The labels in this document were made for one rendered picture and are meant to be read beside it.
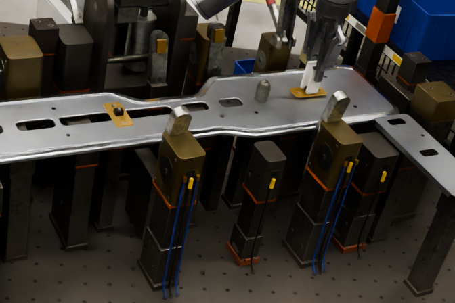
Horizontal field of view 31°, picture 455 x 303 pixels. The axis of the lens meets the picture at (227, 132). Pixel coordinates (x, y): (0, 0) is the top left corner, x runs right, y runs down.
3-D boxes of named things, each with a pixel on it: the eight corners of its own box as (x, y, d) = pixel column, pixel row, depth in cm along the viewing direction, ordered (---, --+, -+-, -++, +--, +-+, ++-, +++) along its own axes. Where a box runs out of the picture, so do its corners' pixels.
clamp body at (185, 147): (156, 303, 170) (184, 168, 151) (135, 264, 178) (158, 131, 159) (185, 296, 173) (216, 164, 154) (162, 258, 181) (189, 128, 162)
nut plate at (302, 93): (296, 98, 187) (298, 93, 187) (288, 89, 190) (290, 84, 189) (327, 95, 192) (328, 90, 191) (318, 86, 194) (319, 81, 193)
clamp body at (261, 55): (242, 166, 215) (272, 47, 196) (225, 144, 222) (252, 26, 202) (263, 162, 218) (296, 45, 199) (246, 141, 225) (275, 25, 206)
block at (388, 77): (373, 197, 214) (409, 99, 198) (347, 169, 223) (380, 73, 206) (382, 195, 216) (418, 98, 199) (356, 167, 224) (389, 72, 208)
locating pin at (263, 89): (256, 109, 184) (263, 84, 180) (249, 101, 186) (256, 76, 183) (268, 107, 186) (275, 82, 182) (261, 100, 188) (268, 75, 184)
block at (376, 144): (347, 264, 191) (384, 166, 176) (320, 230, 200) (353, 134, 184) (372, 258, 195) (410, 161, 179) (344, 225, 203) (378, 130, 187)
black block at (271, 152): (244, 277, 181) (274, 171, 165) (224, 247, 188) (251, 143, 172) (265, 272, 184) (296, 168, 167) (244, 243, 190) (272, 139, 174)
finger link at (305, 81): (309, 62, 186) (307, 61, 187) (301, 88, 190) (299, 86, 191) (319, 61, 188) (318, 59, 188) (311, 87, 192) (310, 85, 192)
